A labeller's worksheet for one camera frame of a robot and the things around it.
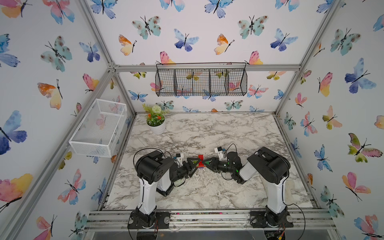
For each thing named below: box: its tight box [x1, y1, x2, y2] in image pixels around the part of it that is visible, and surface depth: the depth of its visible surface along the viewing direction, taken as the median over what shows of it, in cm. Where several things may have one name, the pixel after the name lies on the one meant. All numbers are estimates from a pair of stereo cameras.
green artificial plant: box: [142, 103, 170, 127], surface depth 103 cm
